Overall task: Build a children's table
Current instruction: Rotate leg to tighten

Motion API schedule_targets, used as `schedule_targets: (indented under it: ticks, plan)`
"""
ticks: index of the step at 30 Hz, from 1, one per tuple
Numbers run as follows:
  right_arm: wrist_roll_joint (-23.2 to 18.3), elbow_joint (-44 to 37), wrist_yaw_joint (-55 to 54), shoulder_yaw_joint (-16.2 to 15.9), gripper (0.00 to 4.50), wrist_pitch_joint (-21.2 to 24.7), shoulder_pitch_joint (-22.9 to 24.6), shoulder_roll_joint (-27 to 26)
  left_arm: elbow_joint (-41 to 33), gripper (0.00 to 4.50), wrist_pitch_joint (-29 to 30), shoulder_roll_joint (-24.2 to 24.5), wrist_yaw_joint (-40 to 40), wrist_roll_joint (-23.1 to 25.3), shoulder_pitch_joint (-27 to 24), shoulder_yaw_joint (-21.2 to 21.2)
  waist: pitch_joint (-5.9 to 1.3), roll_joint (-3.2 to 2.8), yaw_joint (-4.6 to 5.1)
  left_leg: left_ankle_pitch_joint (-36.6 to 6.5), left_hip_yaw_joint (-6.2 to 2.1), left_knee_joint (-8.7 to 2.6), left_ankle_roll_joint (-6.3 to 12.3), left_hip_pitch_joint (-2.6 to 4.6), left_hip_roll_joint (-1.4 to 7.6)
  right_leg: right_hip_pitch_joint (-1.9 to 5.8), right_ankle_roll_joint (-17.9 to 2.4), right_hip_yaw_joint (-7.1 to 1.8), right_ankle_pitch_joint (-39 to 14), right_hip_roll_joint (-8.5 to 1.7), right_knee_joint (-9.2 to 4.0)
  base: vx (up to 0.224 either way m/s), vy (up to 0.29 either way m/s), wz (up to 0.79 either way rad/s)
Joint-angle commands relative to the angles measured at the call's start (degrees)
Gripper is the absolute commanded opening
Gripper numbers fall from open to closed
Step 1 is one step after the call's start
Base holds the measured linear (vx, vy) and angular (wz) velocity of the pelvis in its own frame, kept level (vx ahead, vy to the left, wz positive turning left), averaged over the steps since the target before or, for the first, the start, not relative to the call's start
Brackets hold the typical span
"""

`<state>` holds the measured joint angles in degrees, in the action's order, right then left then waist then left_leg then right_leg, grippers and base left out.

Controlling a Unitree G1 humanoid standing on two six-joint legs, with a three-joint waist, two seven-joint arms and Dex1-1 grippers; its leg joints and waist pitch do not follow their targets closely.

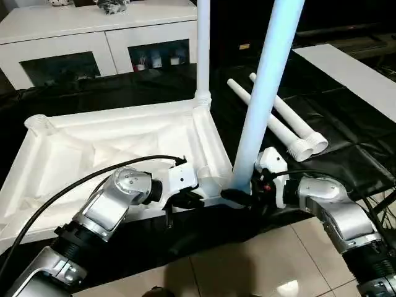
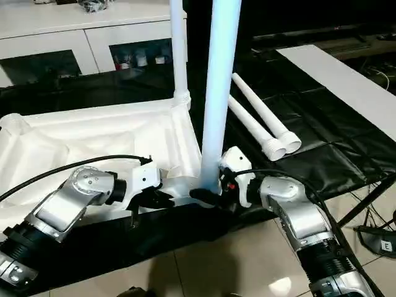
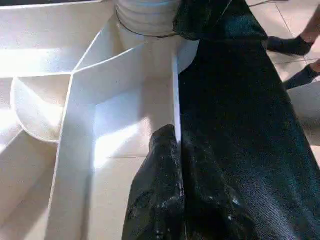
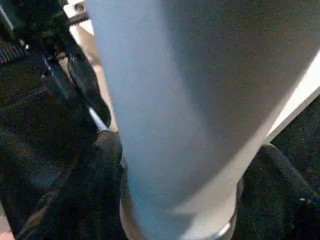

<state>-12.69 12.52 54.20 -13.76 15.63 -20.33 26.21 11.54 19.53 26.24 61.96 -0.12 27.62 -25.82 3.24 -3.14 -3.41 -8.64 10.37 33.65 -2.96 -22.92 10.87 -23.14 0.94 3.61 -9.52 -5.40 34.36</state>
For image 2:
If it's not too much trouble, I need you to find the white plastic table top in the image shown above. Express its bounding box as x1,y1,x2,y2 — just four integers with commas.
0,98,224,222

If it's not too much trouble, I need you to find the white plastic table leg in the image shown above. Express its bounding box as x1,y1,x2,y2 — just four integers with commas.
231,72,303,155
228,95,288,162
169,0,191,110
199,0,243,194

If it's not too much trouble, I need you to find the black work mat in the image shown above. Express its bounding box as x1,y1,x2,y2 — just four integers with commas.
0,52,396,291

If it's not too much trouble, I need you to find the black metal stand leg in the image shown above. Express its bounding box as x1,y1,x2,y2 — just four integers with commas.
337,174,396,228

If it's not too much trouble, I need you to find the black object with white label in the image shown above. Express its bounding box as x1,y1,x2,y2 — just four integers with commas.
354,225,396,256

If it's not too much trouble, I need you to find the white flat board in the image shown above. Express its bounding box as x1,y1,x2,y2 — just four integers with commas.
275,45,396,140

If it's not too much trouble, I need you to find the white cabinet with glass doors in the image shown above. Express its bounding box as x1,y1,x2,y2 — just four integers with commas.
0,0,189,90

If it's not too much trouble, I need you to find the small grey object on cabinet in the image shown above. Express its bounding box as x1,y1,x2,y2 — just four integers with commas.
77,0,110,15

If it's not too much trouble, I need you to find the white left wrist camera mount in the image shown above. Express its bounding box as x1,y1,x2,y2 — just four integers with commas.
122,166,164,212

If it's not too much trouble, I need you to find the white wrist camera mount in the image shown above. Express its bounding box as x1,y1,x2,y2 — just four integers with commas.
122,166,164,212
220,147,258,209

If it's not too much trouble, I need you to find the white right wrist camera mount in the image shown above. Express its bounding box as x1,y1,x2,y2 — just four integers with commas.
220,147,258,209

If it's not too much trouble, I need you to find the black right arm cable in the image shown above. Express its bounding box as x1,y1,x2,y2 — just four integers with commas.
234,168,384,297

